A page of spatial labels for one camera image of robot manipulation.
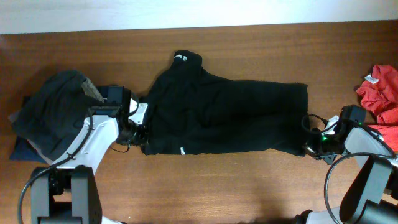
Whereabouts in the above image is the black polo shirt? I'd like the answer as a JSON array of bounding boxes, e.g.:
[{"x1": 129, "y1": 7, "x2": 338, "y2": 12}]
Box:
[{"x1": 141, "y1": 50, "x2": 308, "y2": 156}]

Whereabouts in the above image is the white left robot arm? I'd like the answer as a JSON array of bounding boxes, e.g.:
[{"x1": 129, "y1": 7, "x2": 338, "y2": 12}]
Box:
[{"x1": 24, "y1": 97, "x2": 148, "y2": 223}]

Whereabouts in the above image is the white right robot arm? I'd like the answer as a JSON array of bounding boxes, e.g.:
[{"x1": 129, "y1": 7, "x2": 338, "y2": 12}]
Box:
[{"x1": 292, "y1": 127, "x2": 397, "y2": 224}]

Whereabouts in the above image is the grey folded garment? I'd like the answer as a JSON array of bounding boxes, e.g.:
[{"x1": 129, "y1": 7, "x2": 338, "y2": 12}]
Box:
[{"x1": 8, "y1": 77, "x2": 105, "y2": 166}]

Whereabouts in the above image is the red garment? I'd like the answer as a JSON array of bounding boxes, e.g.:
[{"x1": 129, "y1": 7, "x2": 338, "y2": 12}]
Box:
[{"x1": 356, "y1": 65, "x2": 397, "y2": 152}]

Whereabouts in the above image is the dark folded garment on pile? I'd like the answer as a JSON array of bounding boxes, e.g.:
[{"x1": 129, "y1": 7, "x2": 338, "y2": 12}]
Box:
[{"x1": 12, "y1": 70, "x2": 104, "y2": 161}]

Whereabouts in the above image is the navy folded garment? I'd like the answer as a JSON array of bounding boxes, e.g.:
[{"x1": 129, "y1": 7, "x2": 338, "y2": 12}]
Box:
[{"x1": 8, "y1": 84, "x2": 108, "y2": 162}]

